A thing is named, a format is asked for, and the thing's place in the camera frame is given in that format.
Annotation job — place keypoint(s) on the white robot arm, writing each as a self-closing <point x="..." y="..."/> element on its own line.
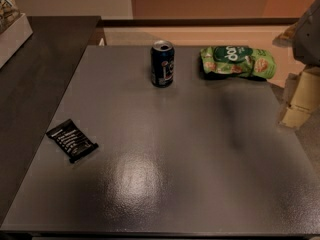
<point x="304" y="37"/>

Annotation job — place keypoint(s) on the green chip bag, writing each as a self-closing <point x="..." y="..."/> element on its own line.
<point x="220" y="62"/>

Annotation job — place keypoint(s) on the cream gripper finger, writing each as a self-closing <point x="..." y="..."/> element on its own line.
<point x="301" y="97"/>

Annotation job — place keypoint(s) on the black rxbar chocolate wrapper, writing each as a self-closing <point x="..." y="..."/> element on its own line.
<point x="73" y="142"/>

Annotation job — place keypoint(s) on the blue pepsi can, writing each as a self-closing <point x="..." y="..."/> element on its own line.
<point x="162" y="63"/>

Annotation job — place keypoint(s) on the white box with snacks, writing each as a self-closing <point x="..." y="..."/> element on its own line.
<point x="15" y="30"/>

